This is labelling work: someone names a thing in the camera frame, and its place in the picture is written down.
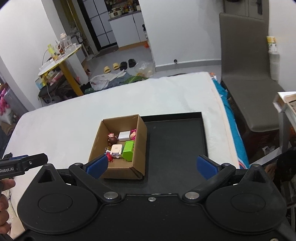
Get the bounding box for red crab keychain toy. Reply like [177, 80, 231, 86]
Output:
[105, 146, 113, 162]

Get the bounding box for white pastel toy cube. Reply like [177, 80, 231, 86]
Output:
[111, 144, 123, 159]

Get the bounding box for green plastic block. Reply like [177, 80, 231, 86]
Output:
[122, 141, 134, 162]

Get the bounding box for white charger plug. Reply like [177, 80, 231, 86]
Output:
[118, 131, 130, 142]

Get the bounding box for pink monster figurine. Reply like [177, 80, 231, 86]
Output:
[129, 129, 137, 141]

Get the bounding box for person's left hand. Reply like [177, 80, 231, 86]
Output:
[0, 179, 16, 235]

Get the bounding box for brown cardboard box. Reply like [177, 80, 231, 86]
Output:
[87, 114, 147, 180]

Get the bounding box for black flat tray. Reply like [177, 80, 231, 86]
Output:
[102, 112, 208, 194]

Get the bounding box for pink plush toy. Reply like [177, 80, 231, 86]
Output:
[0, 89, 10, 115]

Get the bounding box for white plastic bag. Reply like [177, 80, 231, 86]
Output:
[90, 73, 113, 91]

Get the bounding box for yellow side table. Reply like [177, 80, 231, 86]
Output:
[38, 44, 84, 96]

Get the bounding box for yellow slipper left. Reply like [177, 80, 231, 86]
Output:
[104, 66, 111, 73]

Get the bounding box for yellow slipper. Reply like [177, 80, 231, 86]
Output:
[104, 66, 111, 73]
[113, 63, 120, 70]

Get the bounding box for yellow slipper right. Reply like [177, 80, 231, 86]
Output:
[113, 63, 120, 70]

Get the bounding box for black slipper left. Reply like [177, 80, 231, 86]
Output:
[119, 61, 128, 71]

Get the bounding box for black slipper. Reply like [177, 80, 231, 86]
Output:
[119, 61, 128, 71]
[128, 59, 137, 68]

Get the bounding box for clear plastic bag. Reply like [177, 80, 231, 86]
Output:
[134, 61, 155, 78]

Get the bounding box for black slipper right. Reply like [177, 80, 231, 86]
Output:
[128, 59, 137, 68]

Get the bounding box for yellow-green bottle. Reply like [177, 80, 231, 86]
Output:
[48, 44, 58, 61]

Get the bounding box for glass jar on table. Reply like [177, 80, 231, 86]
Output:
[60, 33, 72, 50]

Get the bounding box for grey chair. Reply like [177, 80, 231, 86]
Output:
[219, 13, 283, 133]

